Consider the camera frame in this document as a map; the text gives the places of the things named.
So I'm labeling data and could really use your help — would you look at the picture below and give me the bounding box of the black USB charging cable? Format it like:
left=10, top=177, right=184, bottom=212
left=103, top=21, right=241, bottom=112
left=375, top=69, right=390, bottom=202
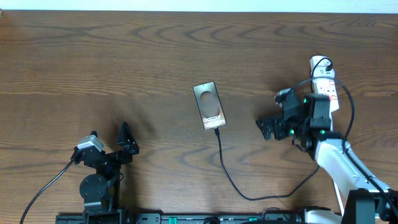
left=213, top=57, right=334, bottom=202

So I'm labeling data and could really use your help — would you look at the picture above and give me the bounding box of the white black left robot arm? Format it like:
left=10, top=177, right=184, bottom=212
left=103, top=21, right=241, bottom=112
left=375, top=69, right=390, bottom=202
left=73, top=121, right=139, bottom=223

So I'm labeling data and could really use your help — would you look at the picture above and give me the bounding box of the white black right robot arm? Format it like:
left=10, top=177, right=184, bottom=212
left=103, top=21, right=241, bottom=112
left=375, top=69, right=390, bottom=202
left=256, top=93, right=397, bottom=223

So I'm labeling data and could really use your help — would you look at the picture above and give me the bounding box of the white power strip socket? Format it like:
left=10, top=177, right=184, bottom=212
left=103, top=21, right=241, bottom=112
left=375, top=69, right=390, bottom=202
left=310, top=55, right=340, bottom=119

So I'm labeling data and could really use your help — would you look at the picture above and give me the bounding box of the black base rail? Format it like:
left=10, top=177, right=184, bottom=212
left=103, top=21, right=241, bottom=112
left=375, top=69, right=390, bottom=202
left=55, top=212, right=343, bottom=224

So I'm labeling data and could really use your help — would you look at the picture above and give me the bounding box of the white power strip cord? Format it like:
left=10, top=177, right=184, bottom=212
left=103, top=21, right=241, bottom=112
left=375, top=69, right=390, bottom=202
left=333, top=182, right=345, bottom=217

